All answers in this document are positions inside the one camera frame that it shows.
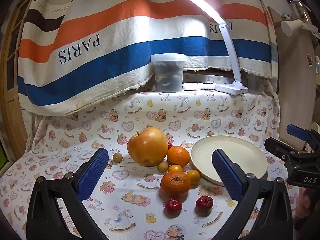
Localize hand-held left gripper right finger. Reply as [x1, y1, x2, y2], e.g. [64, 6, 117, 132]
[212, 149, 293, 240]

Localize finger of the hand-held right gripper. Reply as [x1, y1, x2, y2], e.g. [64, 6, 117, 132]
[264, 137, 300, 167]
[286, 124, 320, 153]

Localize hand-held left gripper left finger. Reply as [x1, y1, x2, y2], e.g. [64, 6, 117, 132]
[26, 148, 109, 240]

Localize cream round plate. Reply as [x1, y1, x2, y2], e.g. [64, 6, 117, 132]
[190, 135, 268, 187]

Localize small red fruit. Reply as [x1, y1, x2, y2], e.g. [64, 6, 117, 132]
[195, 196, 214, 211]
[164, 199, 182, 214]

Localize smooth orange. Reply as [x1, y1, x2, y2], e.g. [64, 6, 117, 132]
[167, 146, 191, 168]

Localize orange with dark stem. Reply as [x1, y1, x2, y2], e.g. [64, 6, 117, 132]
[160, 171, 191, 198]

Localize large yellow-red apple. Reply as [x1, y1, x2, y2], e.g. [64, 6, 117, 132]
[127, 126, 169, 167]

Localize person's right hand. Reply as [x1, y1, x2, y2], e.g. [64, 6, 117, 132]
[295, 187, 320, 220]

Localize wooden board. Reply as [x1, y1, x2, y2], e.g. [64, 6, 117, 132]
[274, 21, 320, 140]

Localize bear print tablecloth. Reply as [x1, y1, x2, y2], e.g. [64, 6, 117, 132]
[0, 90, 300, 240]

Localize flat white remote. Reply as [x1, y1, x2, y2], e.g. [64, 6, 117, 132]
[182, 82, 216, 91]

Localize white desk lamp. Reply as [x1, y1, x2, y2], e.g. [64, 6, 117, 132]
[168, 0, 248, 96]

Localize white paper cup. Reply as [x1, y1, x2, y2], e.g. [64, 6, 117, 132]
[280, 19, 304, 37]

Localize wooden door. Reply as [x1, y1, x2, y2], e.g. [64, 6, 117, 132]
[0, 0, 38, 160]

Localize translucent plastic lidded container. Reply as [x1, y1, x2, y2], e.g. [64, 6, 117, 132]
[150, 53, 187, 93]

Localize clear glass bottle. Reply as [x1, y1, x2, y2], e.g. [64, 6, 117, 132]
[287, 0, 313, 25]

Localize striped blanket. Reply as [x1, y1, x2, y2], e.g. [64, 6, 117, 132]
[17, 0, 278, 117]

